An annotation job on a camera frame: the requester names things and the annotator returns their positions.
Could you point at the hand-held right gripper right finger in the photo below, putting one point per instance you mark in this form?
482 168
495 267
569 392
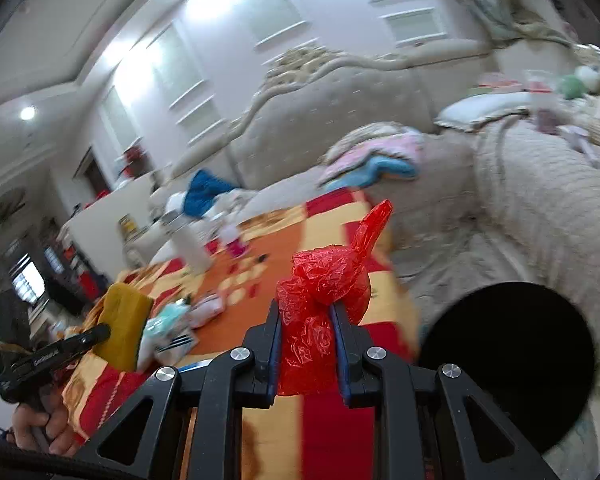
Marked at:
341 350

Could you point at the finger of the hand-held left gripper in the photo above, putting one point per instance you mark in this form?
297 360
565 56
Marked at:
82 339

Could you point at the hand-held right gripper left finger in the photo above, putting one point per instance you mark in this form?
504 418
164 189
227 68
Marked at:
274 345

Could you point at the mustard yellow sponge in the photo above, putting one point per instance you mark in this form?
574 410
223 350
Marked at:
122 320

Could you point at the red plastic bag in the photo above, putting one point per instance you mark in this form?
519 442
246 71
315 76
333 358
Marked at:
320 280

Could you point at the person's left hand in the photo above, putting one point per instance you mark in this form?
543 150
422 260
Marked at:
55 430

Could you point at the white pink packet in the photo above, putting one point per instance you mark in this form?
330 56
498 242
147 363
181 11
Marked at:
207 307

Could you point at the white green tissue packet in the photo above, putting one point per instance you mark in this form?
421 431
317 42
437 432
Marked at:
167 332

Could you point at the small white pink container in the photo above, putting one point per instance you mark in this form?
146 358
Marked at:
234 242

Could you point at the white cabinet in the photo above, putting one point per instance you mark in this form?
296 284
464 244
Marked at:
100 230

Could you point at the red orange printed blanket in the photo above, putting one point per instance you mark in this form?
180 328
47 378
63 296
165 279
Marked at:
290 230

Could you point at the yellow tin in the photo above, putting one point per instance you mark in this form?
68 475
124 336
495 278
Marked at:
126 225

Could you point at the tall white bottle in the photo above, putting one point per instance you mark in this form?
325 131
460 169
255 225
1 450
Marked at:
187 242

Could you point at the blue cloth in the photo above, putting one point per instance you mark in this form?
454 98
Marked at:
205 195

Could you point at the pink and blue folded cloths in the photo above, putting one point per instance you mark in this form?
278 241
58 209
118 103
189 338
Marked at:
375 155

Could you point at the beige tufted sofa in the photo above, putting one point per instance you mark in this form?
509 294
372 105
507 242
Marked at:
355 95

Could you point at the white pillow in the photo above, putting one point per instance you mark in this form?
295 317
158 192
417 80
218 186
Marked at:
480 110

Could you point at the green plush toy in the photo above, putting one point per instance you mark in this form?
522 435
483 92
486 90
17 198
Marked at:
575 85

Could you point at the pale patterned curtain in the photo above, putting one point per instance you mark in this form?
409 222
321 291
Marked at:
495 0

